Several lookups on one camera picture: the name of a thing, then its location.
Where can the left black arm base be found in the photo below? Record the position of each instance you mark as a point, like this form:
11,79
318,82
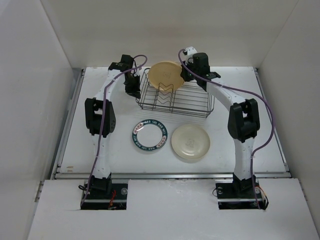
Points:
103,194

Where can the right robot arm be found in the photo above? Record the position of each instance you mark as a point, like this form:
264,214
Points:
243,114

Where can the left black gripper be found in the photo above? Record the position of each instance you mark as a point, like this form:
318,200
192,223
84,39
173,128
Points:
135,91

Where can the yellow plate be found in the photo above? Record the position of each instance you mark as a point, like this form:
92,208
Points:
166,76

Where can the cream plate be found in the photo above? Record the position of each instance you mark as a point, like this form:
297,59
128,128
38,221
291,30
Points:
190,142

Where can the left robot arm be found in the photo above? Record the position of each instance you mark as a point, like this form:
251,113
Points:
100,117

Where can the teal banded lettered plate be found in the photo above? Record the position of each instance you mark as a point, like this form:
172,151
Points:
149,136

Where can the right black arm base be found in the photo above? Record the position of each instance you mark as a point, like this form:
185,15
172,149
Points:
229,199

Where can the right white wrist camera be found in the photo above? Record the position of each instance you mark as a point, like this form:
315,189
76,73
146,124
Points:
188,53

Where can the metal wire dish rack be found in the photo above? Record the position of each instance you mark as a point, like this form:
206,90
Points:
189,100

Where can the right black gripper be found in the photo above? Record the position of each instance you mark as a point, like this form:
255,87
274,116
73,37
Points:
184,74

